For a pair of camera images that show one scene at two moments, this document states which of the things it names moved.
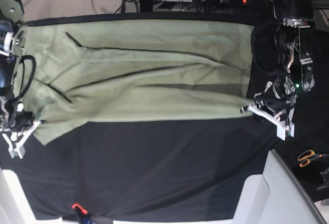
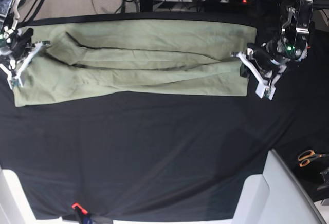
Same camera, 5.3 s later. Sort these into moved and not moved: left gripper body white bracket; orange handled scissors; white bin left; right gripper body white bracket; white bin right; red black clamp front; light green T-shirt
Moved: left gripper body white bracket; right gripper body white bracket; light green T-shirt
Not moved: orange handled scissors; white bin left; red black clamp front; white bin right
